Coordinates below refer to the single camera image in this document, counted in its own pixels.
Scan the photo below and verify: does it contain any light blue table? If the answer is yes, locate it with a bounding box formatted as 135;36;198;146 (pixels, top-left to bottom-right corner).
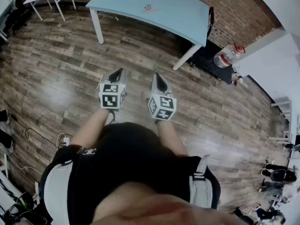
85;0;211;71

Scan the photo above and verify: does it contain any black floor cable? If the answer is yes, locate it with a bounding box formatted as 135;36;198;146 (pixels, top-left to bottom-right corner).
8;113;59;150

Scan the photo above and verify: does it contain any grey right shoulder strap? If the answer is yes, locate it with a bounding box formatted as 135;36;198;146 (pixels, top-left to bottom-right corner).
188;155;213;209

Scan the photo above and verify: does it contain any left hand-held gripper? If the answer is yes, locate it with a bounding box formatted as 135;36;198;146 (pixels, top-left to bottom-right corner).
97;68;128;109

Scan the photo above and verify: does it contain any grey shoulder strap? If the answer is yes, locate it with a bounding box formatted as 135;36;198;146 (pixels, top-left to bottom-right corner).
188;155;213;209
43;159;74;225

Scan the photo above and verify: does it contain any white shelf rack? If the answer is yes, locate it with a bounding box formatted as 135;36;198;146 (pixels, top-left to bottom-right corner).
268;97;293;145

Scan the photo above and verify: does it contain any grey left shoulder strap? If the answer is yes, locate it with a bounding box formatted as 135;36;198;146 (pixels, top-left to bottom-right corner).
43;159;74;225

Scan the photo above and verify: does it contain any person's face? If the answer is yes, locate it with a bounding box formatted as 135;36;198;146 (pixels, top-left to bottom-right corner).
90;181;249;225

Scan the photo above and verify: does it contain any large clear water bottle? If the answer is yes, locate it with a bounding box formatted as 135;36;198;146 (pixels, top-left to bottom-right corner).
213;43;246;69

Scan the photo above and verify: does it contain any person's black shirt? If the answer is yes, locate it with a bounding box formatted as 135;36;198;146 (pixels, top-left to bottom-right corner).
38;122;221;225

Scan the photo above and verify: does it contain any black office chair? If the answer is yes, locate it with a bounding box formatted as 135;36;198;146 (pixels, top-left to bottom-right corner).
6;0;31;34

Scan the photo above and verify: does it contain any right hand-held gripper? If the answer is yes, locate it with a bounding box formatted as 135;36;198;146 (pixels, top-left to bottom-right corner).
146;73;177;121

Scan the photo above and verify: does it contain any person's right forearm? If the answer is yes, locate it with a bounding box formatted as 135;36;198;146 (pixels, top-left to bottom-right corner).
156;120;189;157

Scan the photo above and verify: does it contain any black platform cart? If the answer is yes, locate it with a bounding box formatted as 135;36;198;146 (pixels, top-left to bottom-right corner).
189;6;234;84

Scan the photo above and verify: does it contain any person's left forearm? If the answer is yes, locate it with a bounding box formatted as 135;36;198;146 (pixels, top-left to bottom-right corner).
70;107;111;150

